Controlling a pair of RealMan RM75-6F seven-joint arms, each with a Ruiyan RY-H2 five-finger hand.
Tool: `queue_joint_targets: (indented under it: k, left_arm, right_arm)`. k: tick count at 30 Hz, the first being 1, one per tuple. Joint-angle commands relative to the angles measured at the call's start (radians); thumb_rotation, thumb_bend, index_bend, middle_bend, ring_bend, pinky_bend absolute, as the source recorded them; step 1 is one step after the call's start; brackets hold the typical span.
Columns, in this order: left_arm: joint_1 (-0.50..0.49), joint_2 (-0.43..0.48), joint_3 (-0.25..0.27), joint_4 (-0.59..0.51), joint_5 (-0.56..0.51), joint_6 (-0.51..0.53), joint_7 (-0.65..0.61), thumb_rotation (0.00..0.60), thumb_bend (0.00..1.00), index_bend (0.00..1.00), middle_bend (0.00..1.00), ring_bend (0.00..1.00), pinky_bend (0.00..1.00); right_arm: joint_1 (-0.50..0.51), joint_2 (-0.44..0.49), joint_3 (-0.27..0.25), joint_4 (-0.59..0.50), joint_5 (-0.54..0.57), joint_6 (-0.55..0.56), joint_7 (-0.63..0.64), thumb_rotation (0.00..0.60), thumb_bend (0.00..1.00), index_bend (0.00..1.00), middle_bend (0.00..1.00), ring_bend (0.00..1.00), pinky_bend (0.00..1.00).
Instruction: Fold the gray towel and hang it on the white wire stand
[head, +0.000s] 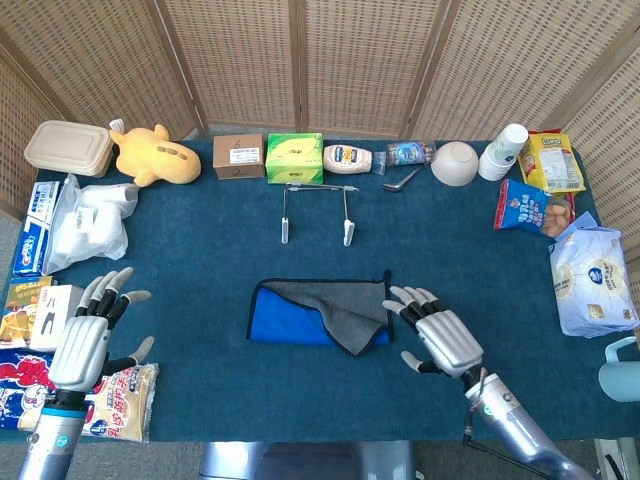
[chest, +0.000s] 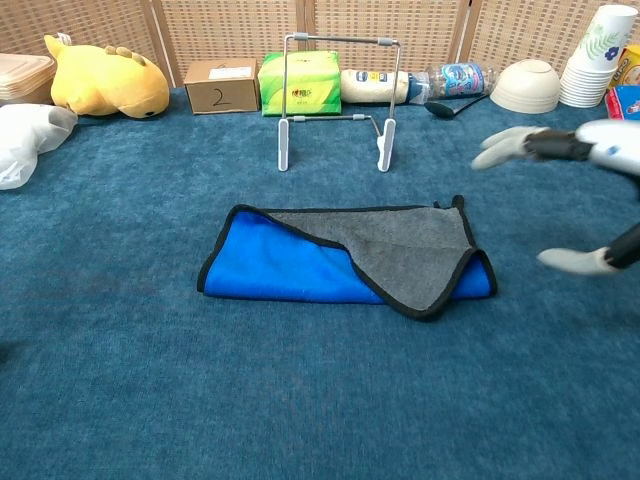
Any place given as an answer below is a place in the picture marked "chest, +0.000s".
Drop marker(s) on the yellow snack bag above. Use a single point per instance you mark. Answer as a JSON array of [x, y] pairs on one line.
[[631, 67]]

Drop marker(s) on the blue and red snack bag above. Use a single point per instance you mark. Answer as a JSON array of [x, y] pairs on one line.
[[625, 102]]

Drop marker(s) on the white metal wire stand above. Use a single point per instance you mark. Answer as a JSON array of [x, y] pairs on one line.
[[284, 145]]

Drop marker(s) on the beige upturned bowl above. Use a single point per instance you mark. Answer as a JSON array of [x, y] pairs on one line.
[[525, 87]]

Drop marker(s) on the clear plastic water bottle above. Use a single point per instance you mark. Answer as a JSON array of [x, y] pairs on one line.
[[460, 80]]

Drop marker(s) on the stack of paper cups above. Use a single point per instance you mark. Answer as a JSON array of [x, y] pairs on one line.
[[590, 75]]

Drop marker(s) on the black ladle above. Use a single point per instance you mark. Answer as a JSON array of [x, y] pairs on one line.
[[440, 111]]

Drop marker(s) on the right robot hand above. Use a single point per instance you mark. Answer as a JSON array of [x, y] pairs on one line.
[[610, 140]]

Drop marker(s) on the wicker folding screen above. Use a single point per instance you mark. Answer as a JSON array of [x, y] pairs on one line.
[[225, 30]]

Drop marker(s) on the yellow plush toy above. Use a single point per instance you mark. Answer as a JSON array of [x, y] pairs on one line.
[[110, 80]]

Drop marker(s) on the white mayonnaise bottle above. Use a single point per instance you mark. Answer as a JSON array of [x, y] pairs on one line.
[[365, 87]]

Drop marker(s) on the white plastic bag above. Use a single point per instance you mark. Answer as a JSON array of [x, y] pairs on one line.
[[25, 135]]

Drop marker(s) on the grey and blue towel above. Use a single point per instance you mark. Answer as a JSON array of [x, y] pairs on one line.
[[300, 265]]

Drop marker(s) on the green tissue pack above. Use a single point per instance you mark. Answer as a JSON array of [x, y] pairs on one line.
[[310, 85]]

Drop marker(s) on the blue carpet table cover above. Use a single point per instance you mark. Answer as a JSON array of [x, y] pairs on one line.
[[350, 390]]

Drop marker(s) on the brown cardboard box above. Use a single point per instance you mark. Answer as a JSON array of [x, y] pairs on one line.
[[220, 95]]

